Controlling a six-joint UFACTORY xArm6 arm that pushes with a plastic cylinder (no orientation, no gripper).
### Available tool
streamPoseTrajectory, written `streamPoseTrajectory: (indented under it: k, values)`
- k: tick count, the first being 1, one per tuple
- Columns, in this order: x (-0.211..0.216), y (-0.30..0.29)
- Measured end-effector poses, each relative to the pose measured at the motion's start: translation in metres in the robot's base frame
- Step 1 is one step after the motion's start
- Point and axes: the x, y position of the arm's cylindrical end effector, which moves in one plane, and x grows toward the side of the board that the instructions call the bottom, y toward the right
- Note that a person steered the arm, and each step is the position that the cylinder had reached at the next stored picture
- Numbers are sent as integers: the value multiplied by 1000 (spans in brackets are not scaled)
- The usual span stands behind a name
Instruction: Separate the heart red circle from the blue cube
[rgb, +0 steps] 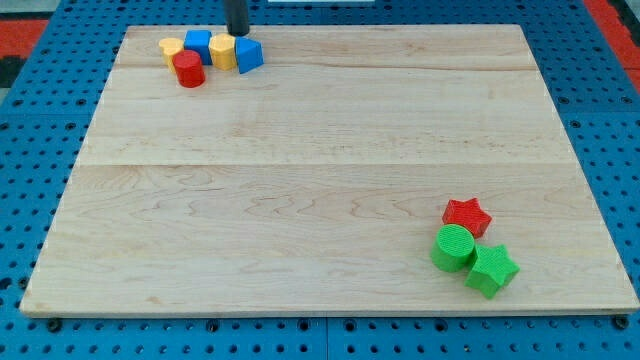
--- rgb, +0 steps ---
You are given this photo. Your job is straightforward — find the green cylinder block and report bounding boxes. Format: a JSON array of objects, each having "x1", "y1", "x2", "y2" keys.
[{"x1": 430, "y1": 224, "x2": 475, "y2": 272}]

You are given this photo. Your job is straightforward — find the red cylinder block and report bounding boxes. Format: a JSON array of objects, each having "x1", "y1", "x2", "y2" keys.
[{"x1": 172, "y1": 50, "x2": 206, "y2": 88}]

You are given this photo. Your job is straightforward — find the green star block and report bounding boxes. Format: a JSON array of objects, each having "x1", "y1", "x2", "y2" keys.
[{"x1": 464, "y1": 245, "x2": 520, "y2": 299}]

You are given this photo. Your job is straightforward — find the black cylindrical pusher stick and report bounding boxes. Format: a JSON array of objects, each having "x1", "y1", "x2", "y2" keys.
[{"x1": 223, "y1": 0, "x2": 250, "y2": 36}]

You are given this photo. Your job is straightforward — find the blue triangle block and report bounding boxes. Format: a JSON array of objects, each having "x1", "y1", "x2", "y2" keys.
[{"x1": 235, "y1": 37, "x2": 264, "y2": 74}]

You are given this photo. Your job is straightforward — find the red star block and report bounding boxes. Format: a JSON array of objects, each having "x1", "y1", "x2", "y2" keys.
[{"x1": 442, "y1": 198, "x2": 492, "y2": 239}]

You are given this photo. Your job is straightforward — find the yellow heart block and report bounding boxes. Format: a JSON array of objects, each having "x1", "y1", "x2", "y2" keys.
[{"x1": 158, "y1": 37, "x2": 184, "y2": 73}]

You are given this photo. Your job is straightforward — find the yellow hexagon block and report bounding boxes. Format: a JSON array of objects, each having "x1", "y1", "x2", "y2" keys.
[{"x1": 208, "y1": 33, "x2": 237, "y2": 71}]

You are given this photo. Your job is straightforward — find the light wooden board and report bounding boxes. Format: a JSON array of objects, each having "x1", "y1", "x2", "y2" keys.
[{"x1": 20, "y1": 24, "x2": 639, "y2": 318}]

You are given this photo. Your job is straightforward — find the blue cube block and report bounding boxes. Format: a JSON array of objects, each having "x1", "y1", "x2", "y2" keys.
[{"x1": 184, "y1": 29, "x2": 212, "y2": 66}]

